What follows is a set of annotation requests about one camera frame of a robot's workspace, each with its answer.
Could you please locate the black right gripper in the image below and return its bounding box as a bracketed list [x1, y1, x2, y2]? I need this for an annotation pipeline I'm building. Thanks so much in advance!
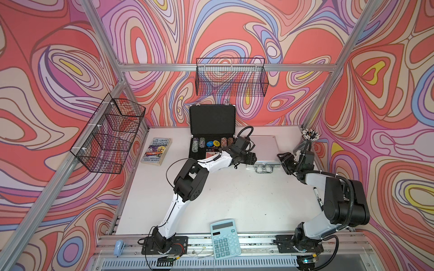
[276, 151, 302, 175]

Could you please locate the silver poker set case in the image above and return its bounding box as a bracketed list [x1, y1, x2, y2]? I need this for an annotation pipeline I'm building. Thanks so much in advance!
[246, 135, 281, 174]

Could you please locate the black poker set case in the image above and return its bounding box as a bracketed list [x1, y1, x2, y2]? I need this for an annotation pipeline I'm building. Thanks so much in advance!
[189, 105, 236, 160]

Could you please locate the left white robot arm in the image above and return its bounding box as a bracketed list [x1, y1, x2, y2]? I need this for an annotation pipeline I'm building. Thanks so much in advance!
[143, 136, 257, 253]

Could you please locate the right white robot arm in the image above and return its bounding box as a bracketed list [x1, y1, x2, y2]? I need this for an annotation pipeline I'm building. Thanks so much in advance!
[275, 151, 370, 252]

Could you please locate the silver pencil cup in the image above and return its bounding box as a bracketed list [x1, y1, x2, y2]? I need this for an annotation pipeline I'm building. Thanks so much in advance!
[293, 128, 319, 152]

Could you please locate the black marker pen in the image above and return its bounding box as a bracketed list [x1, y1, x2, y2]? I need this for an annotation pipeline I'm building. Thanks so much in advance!
[313, 187, 324, 211]

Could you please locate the treehouse paperback book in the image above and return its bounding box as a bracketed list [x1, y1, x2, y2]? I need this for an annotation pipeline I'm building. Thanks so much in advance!
[140, 137, 172, 166]

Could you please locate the teal calculator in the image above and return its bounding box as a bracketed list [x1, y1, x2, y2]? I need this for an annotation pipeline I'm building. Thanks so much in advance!
[210, 219, 241, 260]

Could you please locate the small blue stapler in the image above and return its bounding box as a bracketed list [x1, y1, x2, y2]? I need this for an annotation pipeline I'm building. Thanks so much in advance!
[113, 240, 125, 257]

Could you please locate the back black wire basket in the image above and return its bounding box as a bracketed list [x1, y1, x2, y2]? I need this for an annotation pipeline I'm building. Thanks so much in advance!
[195, 56, 269, 97]

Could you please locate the black wire basket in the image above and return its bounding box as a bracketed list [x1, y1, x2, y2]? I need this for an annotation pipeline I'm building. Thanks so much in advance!
[70, 94, 146, 174]
[195, 56, 269, 97]

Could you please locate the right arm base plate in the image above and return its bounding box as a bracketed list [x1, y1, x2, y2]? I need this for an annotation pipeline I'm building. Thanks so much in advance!
[273, 234, 324, 254]

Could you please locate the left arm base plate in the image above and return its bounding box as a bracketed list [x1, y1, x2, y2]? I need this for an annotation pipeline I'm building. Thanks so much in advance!
[138, 236, 189, 255]

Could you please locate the left black wire basket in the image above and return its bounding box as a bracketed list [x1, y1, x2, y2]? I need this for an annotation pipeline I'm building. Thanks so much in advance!
[70, 94, 146, 174]

